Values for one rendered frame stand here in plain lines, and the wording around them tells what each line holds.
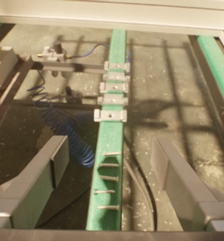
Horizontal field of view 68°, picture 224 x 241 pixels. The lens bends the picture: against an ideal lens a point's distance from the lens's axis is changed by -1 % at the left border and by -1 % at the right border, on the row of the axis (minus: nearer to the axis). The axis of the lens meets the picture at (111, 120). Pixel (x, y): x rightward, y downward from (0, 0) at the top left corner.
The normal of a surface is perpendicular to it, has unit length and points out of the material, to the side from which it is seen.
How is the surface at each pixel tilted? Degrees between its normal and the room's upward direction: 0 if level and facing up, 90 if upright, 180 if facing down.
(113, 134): 0
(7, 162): 0
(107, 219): 0
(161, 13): 90
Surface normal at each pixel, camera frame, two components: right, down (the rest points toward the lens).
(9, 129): 0.02, -0.58
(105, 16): -0.09, 0.81
